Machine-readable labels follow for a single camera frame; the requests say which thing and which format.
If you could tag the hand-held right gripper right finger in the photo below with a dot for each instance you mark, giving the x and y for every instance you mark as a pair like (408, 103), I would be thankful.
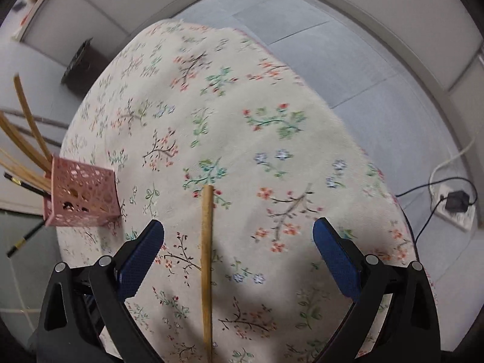
(336, 257)

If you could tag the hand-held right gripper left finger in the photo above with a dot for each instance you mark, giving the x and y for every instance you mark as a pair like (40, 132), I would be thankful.
(141, 257)

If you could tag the light bamboo chopstick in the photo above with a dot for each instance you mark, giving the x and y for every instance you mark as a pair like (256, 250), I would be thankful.
(207, 253)

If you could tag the pink perforated chopstick holder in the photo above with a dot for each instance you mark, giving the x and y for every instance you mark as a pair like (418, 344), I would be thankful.
(85, 196)

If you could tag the bunch of wooden chopsticks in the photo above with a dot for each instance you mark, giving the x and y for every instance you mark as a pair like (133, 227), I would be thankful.
(26, 174)

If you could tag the white power strip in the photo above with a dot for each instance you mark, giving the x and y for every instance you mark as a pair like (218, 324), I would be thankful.
(459, 217)

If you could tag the black charger adapter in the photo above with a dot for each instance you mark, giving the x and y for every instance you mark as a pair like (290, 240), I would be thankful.
(456, 201)

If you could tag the floral tablecloth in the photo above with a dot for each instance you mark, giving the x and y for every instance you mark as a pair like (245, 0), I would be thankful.
(234, 121)

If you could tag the dark round basket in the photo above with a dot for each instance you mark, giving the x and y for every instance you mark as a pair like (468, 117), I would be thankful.
(85, 68)

